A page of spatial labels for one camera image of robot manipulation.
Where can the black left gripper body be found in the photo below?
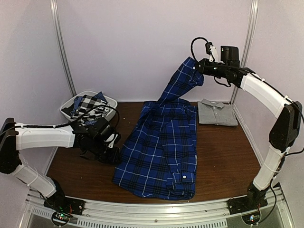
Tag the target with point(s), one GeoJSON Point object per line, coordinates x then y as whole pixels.
{"type": "Point", "coordinates": [105, 156]}

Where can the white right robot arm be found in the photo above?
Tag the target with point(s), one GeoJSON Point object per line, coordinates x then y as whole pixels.
{"type": "Point", "coordinates": [286, 112]}

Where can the aluminium front rail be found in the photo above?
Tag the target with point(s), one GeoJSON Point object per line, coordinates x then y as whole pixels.
{"type": "Point", "coordinates": [207, 214]}

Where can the aluminium corner post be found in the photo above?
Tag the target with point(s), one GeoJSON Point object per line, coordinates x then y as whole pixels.
{"type": "Point", "coordinates": [251, 27]}
{"type": "Point", "coordinates": [61, 46]}

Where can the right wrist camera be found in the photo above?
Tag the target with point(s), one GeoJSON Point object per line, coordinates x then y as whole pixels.
{"type": "Point", "coordinates": [229, 55]}

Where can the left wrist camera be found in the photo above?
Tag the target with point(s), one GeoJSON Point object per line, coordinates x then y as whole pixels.
{"type": "Point", "coordinates": [102, 132]}

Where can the folded grey shirt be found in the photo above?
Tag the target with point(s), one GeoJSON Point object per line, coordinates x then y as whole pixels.
{"type": "Point", "coordinates": [216, 113]}

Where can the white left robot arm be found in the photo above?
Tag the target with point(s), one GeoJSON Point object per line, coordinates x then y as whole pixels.
{"type": "Point", "coordinates": [15, 137]}

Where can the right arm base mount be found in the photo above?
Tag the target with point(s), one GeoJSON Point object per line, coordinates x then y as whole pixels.
{"type": "Point", "coordinates": [249, 204]}

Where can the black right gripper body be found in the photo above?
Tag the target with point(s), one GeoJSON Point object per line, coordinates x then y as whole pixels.
{"type": "Point", "coordinates": [209, 70]}

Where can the left aluminium corner post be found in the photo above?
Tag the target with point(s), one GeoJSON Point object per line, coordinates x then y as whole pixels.
{"type": "Point", "coordinates": [61, 46]}

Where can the right aluminium corner post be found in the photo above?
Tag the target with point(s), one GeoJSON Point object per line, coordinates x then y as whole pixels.
{"type": "Point", "coordinates": [251, 27]}

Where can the black white checked shirt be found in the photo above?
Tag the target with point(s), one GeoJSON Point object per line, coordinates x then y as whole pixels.
{"type": "Point", "coordinates": [90, 109]}

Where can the white plastic laundry basket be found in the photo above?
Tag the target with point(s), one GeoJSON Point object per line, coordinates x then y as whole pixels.
{"type": "Point", "coordinates": [67, 107]}

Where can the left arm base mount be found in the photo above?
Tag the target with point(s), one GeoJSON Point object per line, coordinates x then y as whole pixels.
{"type": "Point", "coordinates": [64, 207]}

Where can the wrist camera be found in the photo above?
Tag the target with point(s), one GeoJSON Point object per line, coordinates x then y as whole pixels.
{"type": "Point", "coordinates": [102, 132]}
{"type": "Point", "coordinates": [229, 55]}

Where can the blue plaid long sleeve shirt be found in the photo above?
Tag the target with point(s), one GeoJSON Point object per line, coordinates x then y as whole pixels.
{"type": "Point", "coordinates": [159, 157]}

